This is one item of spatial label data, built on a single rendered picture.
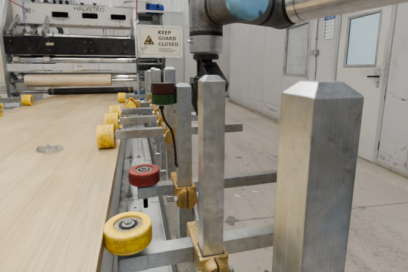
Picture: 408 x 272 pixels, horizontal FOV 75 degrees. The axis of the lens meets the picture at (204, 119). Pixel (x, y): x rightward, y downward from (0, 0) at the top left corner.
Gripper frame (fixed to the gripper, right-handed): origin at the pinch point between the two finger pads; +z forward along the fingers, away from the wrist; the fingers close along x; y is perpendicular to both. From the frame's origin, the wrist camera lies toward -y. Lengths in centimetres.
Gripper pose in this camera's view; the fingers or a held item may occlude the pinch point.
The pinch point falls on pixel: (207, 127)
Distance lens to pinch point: 74.4
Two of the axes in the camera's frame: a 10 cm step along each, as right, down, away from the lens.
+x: -9.7, 0.5, -2.5
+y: -2.5, -1.8, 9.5
